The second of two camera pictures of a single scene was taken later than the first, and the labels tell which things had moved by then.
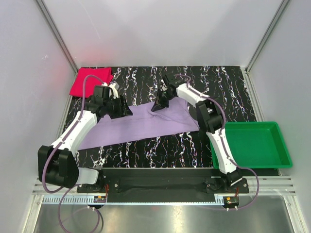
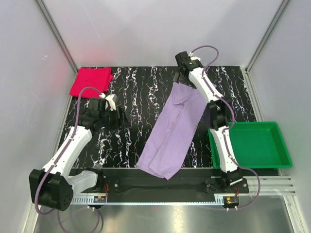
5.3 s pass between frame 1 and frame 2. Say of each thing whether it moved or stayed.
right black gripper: moved
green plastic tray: stayed
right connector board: stayed
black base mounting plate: stayed
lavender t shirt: moved
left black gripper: moved
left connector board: stayed
